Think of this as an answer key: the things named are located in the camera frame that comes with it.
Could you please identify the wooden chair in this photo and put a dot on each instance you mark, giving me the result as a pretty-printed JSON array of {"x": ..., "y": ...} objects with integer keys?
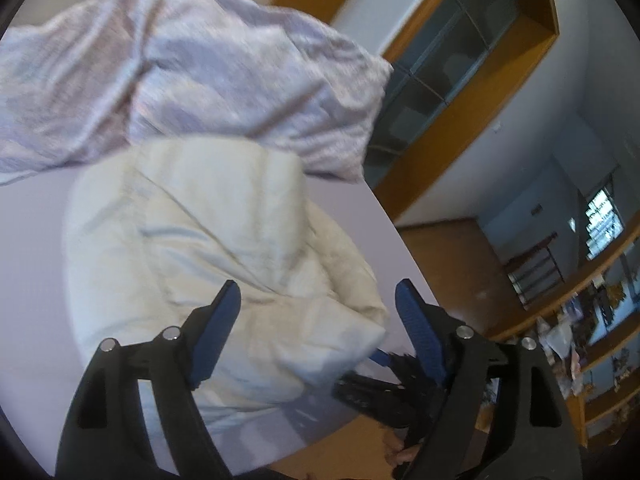
[{"x": 535, "y": 270}]

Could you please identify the person's right hand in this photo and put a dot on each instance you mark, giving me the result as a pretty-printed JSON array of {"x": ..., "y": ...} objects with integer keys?
[{"x": 400, "y": 456}]

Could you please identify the bright window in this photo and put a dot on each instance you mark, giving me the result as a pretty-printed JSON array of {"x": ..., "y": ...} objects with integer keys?
[{"x": 602, "y": 225}]

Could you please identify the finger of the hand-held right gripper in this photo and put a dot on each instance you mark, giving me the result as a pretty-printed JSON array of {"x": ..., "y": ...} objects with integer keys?
[
  {"x": 370, "y": 400},
  {"x": 381, "y": 357}
]

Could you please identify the cream puffer jacket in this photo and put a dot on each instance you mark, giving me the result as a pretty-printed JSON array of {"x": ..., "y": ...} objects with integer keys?
[{"x": 200, "y": 235}]

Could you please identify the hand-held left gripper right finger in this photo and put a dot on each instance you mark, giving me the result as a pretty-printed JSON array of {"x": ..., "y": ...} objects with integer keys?
[{"x": 420, "y": 330}]

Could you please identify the shelf clutter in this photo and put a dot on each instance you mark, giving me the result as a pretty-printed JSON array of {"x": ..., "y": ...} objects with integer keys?
[{"x": 560, "y": 335}]

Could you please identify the wooden cabinet with glass doors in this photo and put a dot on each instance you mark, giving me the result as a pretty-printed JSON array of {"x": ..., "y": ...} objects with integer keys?
[{"x": 500, "y": 75}]

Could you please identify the wooden shelf unit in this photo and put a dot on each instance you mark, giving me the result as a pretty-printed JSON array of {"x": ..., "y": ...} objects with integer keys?
[{"x": 550, "y": 302}]

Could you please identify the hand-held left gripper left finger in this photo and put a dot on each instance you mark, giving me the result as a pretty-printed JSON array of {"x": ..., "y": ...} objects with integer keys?
[{"x": 215, "y": 340}]

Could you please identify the lilac printed quilt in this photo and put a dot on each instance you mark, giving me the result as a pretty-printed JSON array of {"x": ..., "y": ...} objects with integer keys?
[{"x": 200, "y": 75}]

